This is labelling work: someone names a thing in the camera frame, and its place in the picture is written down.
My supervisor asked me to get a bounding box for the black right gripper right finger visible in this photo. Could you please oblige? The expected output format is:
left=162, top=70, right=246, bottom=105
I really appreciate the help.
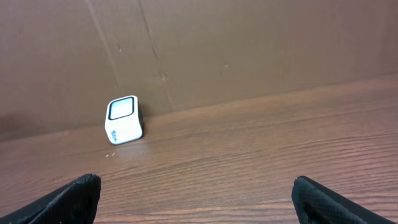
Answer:
left=292, top=176, right=394, bottom=224

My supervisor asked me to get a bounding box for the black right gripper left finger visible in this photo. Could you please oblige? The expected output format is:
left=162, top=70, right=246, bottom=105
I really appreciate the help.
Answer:
left=1, top=174, right=101, bottom=224

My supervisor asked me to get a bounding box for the white barcode scanner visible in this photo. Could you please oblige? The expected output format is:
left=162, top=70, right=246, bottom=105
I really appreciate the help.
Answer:
left=104, top=95, right=144, bottom=145

